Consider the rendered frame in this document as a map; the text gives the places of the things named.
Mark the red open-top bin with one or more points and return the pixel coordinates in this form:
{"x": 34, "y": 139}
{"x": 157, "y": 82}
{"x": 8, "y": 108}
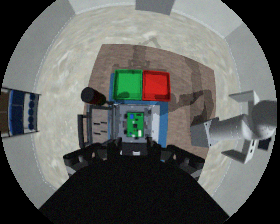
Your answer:
{"x": 156, "y": 86}

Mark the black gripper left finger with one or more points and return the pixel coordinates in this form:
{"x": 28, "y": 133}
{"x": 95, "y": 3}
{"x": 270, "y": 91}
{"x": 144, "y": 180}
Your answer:
{"x": 83, "y": 157}

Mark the green open-top bin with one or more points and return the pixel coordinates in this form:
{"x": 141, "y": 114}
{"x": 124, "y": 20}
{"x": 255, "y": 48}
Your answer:
{"x": 127, "y": 83}

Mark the green circuit board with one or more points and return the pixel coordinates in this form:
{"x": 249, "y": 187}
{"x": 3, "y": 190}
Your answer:
{"x": 135, "y": 124}

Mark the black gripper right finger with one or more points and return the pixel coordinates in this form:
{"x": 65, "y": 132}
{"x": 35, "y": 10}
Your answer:
{"x": 190, "y": 163}

